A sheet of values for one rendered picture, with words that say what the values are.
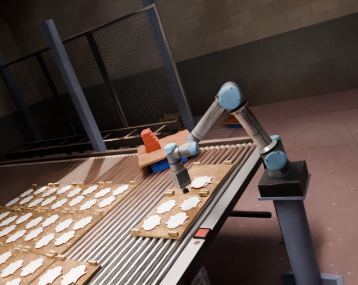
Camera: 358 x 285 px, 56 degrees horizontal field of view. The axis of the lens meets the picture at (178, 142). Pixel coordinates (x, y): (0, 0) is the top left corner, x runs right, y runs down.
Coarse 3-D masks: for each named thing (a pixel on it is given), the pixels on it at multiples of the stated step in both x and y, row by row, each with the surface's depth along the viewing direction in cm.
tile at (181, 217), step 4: (172, 216) 200; (176, 216) 199; (180, 216) 197; (184, 216) 196; (172, 220) 196; (176, 220) 195; (180, 220) 193; (184, 220) 192; (168, 224) 193; (172, 224) 192; (176, 224) 190; (180, 224) 190; (172, 228) 189
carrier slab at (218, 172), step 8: (192, 168) 258; (200, 168) 254; (208, 168) 249; (216, 168) 245; (224, 168) 240; (192, 176) 244; (200, 176) 240; (208, 176) 236; (216, 176) 232; (224, 176) 229; (208, 184) 225; (216, 184) 221; (176, 192) 229; (192, 192) 222
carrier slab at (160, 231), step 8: (168, 200) 222; (176, 200) 219; (208, 200) 208; (176, 208) 209; (200, 208) 200; (160, 216) 207; (168, 216) 204; (192, 216) 195; (184, 224) 189; (144, 232) 195; (152, 232) 192; (160, 232) 190; (184, 232) 184
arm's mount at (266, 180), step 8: (304, 160) 206; (296, 168) 200; (304, 168) 201; (264, 176) 206; (288, 176) 195; (296, 176) 191; (304, 176) 199; (264, 184) 198; (272, 184) 195; (280, 184) 193; (288, 184) 191; (296, 184) 188; (304, 184) 197; (264, 192) 200; (272, 192) 198; (280, 192) 195; (288, 192) 193; (296, 192) 191
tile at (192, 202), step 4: (184, 200) 214; (188, 200) 212; (192, 200) 210; (196, 200) 209; (200, 200) 207; (184, 204) 209; (188, 204) 207; (192, 204) 206; (196, 204) 204; (184, 208) 204; (188, 208) 203; (192, 208) 203
